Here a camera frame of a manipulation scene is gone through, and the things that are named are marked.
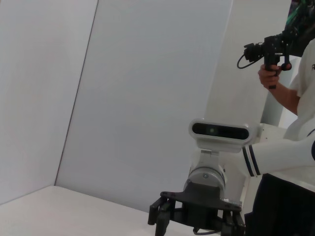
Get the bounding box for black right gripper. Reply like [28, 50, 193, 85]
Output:
[147, 181, 247, 236]

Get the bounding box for black handheld teleoperation controller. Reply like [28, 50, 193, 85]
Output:
[236, 29, 294, 90]

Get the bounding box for operator bare forearm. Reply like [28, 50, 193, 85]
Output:
[266, 80, 302, 117]

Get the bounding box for operator hand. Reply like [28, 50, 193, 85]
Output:
[257, 64, 281, 90]

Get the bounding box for operator black trousers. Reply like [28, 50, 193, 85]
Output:
[244, 173, 315, 236]

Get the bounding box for person in white shirt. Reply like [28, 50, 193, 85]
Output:
[267, 38, 315, 193]

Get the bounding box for dark panel with green cables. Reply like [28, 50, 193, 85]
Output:
[283, 0, 315, 58]

